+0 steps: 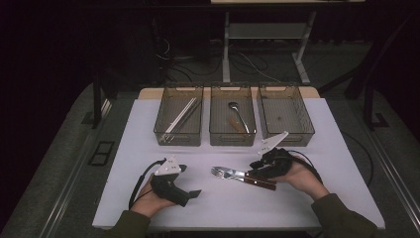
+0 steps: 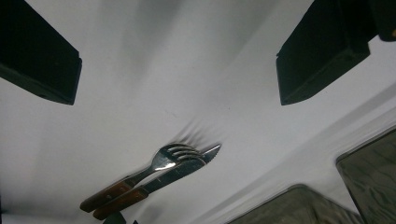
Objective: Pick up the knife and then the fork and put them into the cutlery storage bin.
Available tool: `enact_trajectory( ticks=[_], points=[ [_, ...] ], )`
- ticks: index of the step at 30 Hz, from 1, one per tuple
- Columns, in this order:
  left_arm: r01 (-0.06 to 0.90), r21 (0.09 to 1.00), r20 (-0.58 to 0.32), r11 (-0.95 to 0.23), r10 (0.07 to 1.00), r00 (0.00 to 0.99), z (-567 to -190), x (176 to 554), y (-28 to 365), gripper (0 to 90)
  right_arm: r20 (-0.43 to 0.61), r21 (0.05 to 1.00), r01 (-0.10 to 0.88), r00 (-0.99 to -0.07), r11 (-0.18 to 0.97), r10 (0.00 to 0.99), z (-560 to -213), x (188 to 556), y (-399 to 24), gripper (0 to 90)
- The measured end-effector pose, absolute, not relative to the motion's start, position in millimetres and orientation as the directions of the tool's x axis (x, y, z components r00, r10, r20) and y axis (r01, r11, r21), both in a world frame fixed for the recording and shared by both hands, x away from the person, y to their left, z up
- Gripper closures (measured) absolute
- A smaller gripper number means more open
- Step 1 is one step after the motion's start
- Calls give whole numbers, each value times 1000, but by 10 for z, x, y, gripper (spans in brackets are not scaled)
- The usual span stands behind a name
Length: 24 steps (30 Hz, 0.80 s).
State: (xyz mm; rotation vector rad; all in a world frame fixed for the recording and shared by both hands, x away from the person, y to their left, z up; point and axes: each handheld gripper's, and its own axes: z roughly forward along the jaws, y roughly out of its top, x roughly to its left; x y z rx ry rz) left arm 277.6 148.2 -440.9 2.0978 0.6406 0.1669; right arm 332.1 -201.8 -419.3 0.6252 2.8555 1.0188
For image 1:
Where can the smoky transparent plastic bin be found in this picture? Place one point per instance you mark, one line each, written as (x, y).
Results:
(165, 139)
(221, 139)
(284, 112)

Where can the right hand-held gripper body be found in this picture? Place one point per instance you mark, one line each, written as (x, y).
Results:
(277, 163)

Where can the metal spoon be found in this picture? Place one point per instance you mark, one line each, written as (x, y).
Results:
(233, 106)

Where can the white metal desk frame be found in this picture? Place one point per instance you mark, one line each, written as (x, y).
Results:
(264, 30)

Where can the person's left hand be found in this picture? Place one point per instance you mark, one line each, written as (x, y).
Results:
(147, 201)

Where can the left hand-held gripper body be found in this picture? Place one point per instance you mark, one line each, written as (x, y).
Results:
(166, 186)

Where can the white chopstick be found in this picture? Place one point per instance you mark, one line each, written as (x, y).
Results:
(180, 115)

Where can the aluminium floor rail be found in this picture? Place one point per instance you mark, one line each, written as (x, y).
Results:
(393, 172)
(76, 172)

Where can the black metal stand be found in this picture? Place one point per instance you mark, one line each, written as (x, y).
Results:
(368, 82)
(97, 99)

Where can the white table cover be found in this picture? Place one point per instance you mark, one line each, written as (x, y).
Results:
(224, 211)

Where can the black floor plate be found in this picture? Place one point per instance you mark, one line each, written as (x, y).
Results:
(100, 153)

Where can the person's right hand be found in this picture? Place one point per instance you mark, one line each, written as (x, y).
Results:
(303, 181)

